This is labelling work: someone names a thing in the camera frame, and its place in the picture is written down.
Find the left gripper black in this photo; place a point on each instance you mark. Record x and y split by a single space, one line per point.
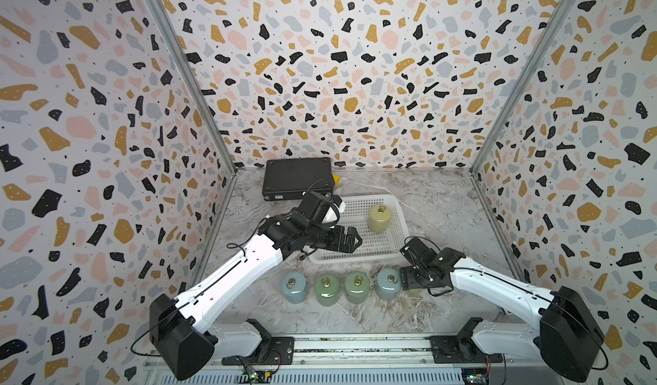
350 246

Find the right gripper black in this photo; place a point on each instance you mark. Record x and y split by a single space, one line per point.
405 280

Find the white plastic basket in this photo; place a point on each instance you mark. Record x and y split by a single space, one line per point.
376 246

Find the yellow-green tea canister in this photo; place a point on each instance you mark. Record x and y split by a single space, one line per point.
379 218

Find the blue tea canister front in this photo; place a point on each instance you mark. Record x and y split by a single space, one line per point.
387 284

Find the blue tea canister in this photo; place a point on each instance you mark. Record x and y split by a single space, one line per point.
294 287
387 284

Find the green tea canister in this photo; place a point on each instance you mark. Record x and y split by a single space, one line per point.
357 286
327 290

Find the blue tea canister back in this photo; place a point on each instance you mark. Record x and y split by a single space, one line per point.
294 287

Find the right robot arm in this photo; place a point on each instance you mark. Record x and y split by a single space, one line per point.
555 327

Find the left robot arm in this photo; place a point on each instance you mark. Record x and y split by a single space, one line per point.
183 330

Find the black briefcase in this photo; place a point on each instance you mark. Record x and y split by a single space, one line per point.
291 178

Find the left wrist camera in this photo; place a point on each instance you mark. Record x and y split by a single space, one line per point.
337 205

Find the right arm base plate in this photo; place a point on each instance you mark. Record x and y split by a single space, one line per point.
449 349

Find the aluminium front rail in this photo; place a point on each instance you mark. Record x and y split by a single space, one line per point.
374 359

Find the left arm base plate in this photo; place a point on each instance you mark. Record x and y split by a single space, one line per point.
276 351

